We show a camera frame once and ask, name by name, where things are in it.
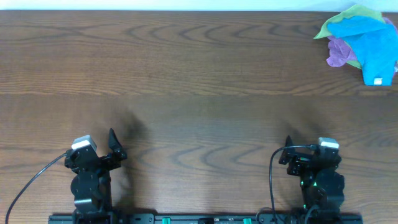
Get blue microfiber cloth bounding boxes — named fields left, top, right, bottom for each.
left=327, top=16, right=397, bottom=86

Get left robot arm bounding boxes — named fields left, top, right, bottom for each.
left=64, top=128, right=127, bottom=223

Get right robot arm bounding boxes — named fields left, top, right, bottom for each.
left=279, top=136, right=345, bottom=223

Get purple microfiber cloth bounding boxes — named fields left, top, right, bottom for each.
left=326, top=16, right=397, bottom=79

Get green microfiber cloth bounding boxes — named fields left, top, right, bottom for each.
left=314, top=4, right=386, bottom=69

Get right black cable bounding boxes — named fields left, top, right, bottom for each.
left=255, top=144, right=318, bottom=224

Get black cable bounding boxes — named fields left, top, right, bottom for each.
left=255, top=144, right=318, bottom=224
left=4, top=151, right=68, bottom=224

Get left black cable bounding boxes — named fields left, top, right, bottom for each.
left=4, top=151, right=68, bottom=224

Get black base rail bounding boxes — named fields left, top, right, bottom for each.
left=48, top=212, right=364, bottom=224

